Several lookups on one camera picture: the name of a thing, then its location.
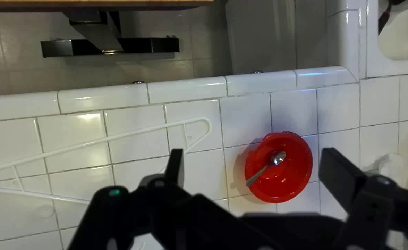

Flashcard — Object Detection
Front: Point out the metal spoon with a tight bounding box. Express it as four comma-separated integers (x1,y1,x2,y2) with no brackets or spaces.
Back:
244,150,287,188

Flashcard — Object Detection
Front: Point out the white crumpled paper towel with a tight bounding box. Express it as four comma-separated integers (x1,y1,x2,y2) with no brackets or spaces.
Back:
363,151,408,186

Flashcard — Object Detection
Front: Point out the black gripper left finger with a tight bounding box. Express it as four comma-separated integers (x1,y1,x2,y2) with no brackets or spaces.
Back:
66,147,279,250

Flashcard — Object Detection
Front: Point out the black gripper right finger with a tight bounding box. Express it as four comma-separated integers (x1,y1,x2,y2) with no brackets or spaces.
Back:
318,146,408,250

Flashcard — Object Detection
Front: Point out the shallow red bowl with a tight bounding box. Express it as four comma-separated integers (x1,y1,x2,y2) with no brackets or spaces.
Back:
243,131,315,204

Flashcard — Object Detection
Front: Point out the clear round plastic cap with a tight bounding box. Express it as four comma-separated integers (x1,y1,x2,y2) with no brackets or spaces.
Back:
35,203,57,221

